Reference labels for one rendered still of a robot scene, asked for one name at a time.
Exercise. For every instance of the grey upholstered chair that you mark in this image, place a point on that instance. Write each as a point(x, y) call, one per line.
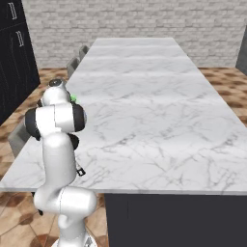
point(83, 51)
point(72, 66)
point(18, 139)

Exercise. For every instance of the dark grey island base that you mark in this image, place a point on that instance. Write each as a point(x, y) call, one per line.
point(177, 222)

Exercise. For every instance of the dark grey tall cabinet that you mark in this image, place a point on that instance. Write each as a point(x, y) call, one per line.
point(241, 56)

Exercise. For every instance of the black tall cupboard run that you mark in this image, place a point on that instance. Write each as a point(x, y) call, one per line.
point(14, 64)

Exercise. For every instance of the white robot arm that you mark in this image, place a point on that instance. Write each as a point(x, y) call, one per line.
point(58, 154)

